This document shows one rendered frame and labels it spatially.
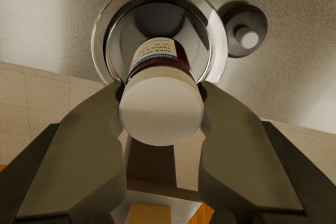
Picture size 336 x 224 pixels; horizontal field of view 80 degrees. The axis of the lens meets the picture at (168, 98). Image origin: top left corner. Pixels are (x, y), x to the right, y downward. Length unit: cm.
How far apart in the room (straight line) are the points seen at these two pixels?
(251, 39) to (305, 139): 195
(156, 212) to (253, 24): 60
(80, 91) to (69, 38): 123
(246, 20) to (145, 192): 55
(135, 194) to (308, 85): 56
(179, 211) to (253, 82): 52
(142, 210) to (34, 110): 137
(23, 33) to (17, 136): 175
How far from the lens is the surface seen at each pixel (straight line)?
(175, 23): 37
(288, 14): 45
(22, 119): 200
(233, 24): 37
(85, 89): 161
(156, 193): 71
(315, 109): 59
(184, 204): 76
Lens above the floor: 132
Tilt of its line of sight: 58 degrees down
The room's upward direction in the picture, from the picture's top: 176 degrees clockwise
